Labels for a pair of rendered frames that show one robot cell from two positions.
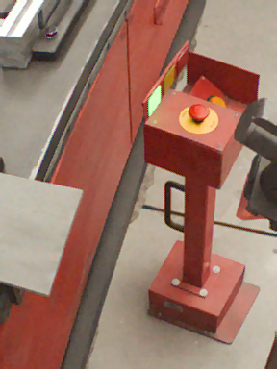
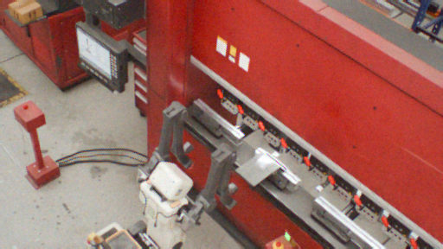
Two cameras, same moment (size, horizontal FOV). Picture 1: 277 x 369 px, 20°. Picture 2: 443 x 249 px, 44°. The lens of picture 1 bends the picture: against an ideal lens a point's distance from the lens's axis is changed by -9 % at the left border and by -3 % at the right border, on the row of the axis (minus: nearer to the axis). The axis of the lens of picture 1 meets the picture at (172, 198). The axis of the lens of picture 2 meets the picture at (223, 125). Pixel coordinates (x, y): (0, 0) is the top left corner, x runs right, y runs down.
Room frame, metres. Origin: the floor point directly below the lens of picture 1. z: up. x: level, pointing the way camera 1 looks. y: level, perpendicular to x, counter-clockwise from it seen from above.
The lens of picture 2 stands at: (1.52, -2.06, 3.89)
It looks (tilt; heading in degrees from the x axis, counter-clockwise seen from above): 45 degrees down; 117
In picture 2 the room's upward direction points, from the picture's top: 7 degrees clockwise
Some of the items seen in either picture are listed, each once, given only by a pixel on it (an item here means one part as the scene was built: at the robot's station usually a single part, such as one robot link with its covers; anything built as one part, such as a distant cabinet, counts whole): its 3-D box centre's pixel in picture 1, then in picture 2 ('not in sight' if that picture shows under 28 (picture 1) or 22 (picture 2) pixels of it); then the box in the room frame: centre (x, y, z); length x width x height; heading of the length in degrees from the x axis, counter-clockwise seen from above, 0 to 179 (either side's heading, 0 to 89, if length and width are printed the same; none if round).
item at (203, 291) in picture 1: (195, 276); not in sight; (1.05, -0.06, 0.13); 0.10 x 0.10 x 0.01; 65
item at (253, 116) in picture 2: not in sight; (253, 114); (0.44, 0.47, 1.26); 0.15 x 0.09 x 0.17; 166
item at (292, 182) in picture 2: not in sight; (276, 169); (0.71, 0.41, 0.92); 0.39 x 0.06 x 0.10; 166
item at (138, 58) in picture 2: not in sight; (127, 60); (-0.67, 0.46, 1.17); 0.40 x 0.24 x 0.07; 166
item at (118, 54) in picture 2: not in sight; (104, 55); (-0.63, 0.18, 1.42); 0.45 x 0.12 x 0.36; 171
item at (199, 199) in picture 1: (199, 217); not in sight; (1.05, -0.06, 0.39); 0.05 x 0.05 x 0.54; 65
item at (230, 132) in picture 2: not in sight; (217, 122); (0.13, 0.55, 0.92); 0.50 x 0.06 x 0.10; 166
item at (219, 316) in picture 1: (206, 291); not in sight; (1.03, -0.09, 0.06); 0.25 x 0.20 x 0.12; 65
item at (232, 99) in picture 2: not in sight; (233, 98); (0.25, 0.52, 1.26); 0.15 x 0.09 x 0.17; 166
